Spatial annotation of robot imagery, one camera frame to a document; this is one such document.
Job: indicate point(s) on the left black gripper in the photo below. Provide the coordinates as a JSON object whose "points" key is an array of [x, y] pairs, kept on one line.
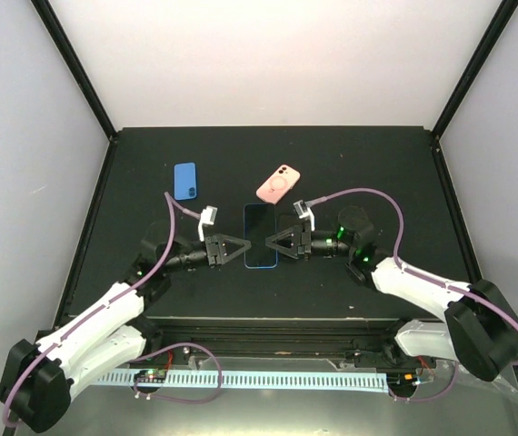
{"points": [[215, 246]]}

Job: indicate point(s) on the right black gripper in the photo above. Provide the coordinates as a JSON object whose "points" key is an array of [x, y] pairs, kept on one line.
{"points": [[303, 234]]}

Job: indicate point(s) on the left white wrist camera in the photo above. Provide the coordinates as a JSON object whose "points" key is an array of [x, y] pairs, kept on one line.
{"points": [[206, 219]]}

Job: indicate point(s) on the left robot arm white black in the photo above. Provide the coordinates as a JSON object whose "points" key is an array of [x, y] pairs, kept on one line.
{"points": [[41, 379]]}

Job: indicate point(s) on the black aluminium frame rail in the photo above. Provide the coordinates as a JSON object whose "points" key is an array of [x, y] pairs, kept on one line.
{"points": [[391, 343]]}

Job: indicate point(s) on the left circuit board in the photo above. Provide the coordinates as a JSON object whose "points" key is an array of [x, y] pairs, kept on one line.
{"points": [[150, 376]]}

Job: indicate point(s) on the black frame post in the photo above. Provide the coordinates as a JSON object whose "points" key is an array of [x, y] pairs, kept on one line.
{"points": [[481, 53], [53, 26]]}

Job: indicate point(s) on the white slotted cable duct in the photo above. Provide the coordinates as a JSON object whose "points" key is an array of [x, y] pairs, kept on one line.
{"points": [[253, 380]]}

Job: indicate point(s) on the right circuit board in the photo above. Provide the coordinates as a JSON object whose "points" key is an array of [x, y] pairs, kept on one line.
{"points": [[401, 379]]}

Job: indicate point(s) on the blue smartphone black screen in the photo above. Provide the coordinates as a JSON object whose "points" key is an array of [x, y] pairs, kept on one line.
{"points": [[259, 224]]}

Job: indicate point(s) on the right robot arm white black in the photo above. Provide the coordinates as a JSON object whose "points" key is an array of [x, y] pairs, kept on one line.
{"points": [[374, 268]]}

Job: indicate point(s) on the circuit board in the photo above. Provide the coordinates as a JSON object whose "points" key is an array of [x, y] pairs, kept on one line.
{"points": [[401, 379], [150, 376]]}

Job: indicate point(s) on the left black frame post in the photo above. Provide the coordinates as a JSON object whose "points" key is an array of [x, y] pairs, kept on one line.
{"points": [[53, 26]]}

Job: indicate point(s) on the blue phone case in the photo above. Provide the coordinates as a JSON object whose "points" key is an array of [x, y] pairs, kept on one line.
{"points": [[185, 181]]}

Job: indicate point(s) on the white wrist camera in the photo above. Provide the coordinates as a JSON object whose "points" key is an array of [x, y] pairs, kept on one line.
{"points": [[304, 213], [206, 219]]}

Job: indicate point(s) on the right black frame post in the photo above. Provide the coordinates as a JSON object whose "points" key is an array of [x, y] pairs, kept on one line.
{"points": [[481, 53]]}

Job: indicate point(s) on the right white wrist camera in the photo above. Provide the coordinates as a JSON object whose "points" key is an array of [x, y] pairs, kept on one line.
{"points": [[304, 213]]}

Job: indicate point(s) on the pink phone case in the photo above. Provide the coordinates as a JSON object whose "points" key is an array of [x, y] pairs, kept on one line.
{"points": [[278, 184]]}

